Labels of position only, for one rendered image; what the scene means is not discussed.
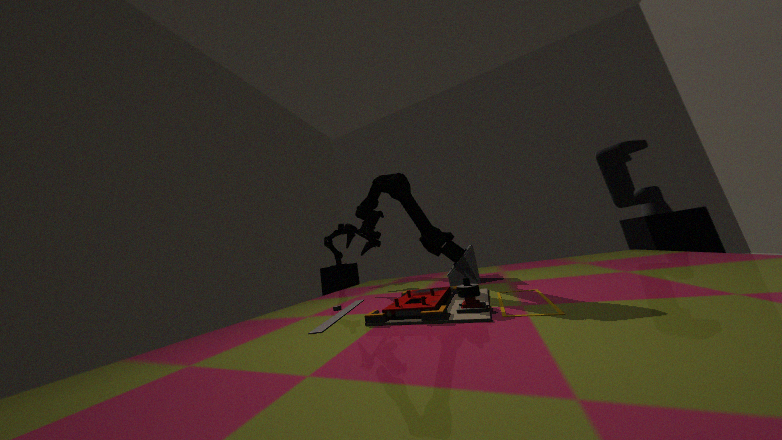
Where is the yellow tape outline on table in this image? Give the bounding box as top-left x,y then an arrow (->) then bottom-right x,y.
497,289 -> 566,317

